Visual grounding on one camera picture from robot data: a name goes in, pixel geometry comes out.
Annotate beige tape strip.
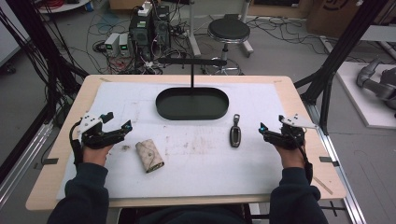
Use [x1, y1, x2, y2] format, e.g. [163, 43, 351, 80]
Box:
[312, 176, 333, 196]

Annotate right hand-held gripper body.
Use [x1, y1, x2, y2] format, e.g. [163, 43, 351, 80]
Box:
[277, 113, 318, 150]

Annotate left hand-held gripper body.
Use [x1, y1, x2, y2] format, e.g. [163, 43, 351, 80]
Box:
[78, 113, 115, 149]

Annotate white power strip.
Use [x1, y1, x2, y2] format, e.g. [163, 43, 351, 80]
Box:
[136, 1, 153, 18]

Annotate person's right hand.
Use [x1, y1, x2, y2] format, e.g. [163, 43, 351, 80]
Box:
[275, 145, 308, 170]

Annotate person's torso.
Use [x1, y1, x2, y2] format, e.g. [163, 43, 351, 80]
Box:
[118, 204, 250, 224]

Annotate white table mat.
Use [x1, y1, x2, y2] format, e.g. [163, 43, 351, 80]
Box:
[55, 81, 292, 201]

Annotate cardboard box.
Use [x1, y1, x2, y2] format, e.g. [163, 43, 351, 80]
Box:
[306, 0, 396, 39]

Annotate tangle of floor cables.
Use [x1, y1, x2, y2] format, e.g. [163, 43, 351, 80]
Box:
[66, 8, 188, 76]

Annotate black frame post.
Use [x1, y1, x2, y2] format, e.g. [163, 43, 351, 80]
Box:
[293, 0, 390, 135]
[4, 0, 90, 125]

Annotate person's left hand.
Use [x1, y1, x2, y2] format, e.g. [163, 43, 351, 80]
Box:
[81, 145, 114, 168]

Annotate aluminium rail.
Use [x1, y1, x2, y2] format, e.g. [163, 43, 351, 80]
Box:
[0, 119, 54, 208]
[304, 102, 368, 224]

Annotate white table leg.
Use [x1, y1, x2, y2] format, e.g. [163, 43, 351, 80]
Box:
[186, 0, 203, 58]
[238, 0, 255, 59]

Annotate dark car key fob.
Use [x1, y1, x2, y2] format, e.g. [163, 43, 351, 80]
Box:
[229, 113, 243, 149]

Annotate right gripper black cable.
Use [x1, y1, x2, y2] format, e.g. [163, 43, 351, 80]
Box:
[298, 145, 315, 186]

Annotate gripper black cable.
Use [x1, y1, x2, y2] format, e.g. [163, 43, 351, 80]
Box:
[68, 120, 85, 166]
[298, 145, 315, 186]

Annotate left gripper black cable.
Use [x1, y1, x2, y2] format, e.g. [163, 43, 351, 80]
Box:
[68, 120, 85, 166]

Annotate black round stool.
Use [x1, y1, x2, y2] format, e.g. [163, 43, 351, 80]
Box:
[204, 17, 252, 77]

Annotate white floor board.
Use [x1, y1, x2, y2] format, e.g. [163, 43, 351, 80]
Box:
[335, 61, 396, 130]

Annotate grey power supply unit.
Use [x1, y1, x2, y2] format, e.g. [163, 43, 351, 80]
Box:
[104, 32, 120, 57]
[118, 33, 131, 58]

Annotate beige key wallet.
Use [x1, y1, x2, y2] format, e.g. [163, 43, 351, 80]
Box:
[134, 138, 165, 175]

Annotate black computer tower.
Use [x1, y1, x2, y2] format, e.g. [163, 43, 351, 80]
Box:
[152, 5, 172, 50]
[128, 11, 154, 62]

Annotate black oval tray with hanger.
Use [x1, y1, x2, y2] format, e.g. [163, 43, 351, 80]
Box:
[154, 56, 231, 121]

